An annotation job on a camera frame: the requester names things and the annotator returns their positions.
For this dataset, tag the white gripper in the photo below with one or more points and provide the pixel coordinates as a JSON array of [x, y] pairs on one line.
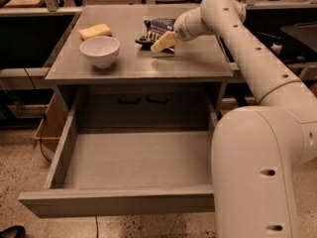
[[181, 27]]

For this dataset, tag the blue Kettle chip bag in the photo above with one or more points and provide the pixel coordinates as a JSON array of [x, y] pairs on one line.
[[155, 28]]

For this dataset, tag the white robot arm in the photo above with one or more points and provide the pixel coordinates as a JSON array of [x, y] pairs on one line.
[[254, 148]]

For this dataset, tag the grey cabinet with top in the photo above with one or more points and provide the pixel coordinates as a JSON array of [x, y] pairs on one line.
[[193, 75]]

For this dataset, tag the open grey top drawer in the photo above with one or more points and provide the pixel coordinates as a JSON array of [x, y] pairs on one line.
[[126, 172]]

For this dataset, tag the white ceramic bowl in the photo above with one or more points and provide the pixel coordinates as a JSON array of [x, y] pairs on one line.
[[101, 51]]

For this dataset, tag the yellow sponge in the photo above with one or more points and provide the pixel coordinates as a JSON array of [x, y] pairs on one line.
[[95, 31]]

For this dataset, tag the black shoe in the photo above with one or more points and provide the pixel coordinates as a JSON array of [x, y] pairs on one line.
[[13, 232]]

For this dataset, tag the black drawer handle right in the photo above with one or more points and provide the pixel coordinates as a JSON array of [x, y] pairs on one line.
[[158, 98]]

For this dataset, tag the black drawer handle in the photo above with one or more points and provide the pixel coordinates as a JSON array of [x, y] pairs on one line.
[[129, 99], [158, 98]]

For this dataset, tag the black drawer handle left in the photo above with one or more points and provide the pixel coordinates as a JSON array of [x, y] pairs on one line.
[[129, 99]]

